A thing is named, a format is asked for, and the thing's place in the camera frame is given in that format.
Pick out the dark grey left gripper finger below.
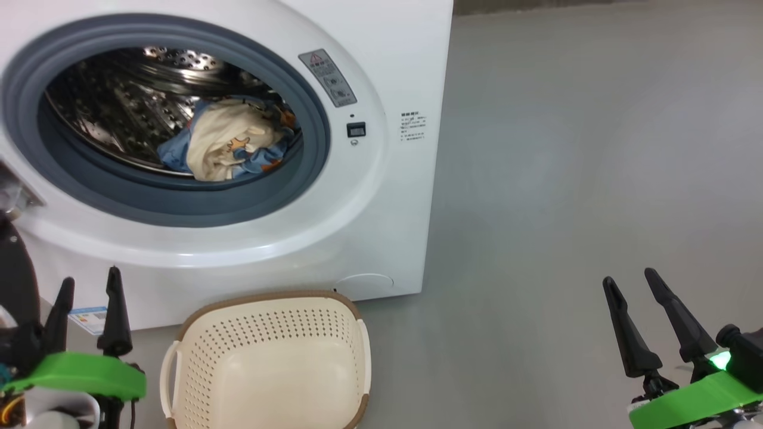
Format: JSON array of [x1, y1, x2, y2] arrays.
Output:
[[43, 277, 75, 357], [97, 266, 133, 357]]

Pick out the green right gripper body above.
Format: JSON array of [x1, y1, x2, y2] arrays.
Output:
[[629, 357, 763, 429]]

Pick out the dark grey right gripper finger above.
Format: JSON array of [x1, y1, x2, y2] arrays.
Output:
[[602, 276, 662, 378], [644, 268, 718, 363]]

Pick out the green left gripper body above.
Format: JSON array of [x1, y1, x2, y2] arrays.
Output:
[[0, 352, 147, 429]]

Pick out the black round glass washer door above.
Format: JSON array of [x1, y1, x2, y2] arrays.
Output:
[[0, 214, 40, 334]]

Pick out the blue denim garment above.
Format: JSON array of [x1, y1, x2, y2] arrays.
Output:
[[158, 128, 197, 173]]

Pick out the blue cartoon print garment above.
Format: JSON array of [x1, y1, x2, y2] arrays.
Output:
[[186, 95, 299, 182]]

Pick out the white front-load washing machine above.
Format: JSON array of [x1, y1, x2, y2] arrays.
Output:
[[0, 0, 454, 331]]

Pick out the stainless steel washing machine drum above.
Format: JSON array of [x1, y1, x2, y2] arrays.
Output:
[[45, 46, 303, 179]]

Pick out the blue energy label sticker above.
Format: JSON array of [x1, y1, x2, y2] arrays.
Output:
[[69, 307, 108, 335]]

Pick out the cream perforated basket brown rim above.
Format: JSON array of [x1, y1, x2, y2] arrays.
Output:
[[160, 290, 372, 429]]

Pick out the round white filter cover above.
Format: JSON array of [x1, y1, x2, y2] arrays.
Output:
[[334, 273, 394, 301]]

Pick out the grey warning sticker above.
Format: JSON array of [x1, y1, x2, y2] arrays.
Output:
[[298, 49, 358, 108]]

